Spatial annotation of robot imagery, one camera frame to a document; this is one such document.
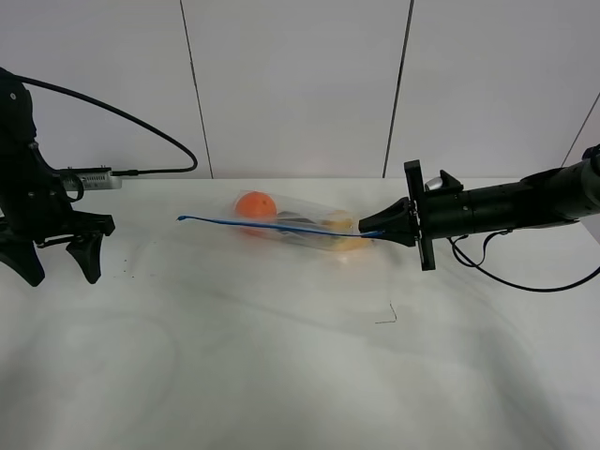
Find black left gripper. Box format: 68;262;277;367
1;144;115;287

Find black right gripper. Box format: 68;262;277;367
358;160;472;271

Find clear zip bag blue seal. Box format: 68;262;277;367
177;190;383;251

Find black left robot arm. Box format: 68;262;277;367
1;69;115;287

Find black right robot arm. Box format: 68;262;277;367
358;146;599;271

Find yellow pear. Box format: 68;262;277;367
322;210;371;251

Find purple eggplant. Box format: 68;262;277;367
272;211;338;249

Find orange fruit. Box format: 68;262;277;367
234;191;278;219

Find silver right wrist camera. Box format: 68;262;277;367
425;177;443;191

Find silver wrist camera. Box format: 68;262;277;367
59;167;122;192
425;177;443;191

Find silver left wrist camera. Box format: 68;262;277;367
59;167;122;192

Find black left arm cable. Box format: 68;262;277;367
13;74;199;177

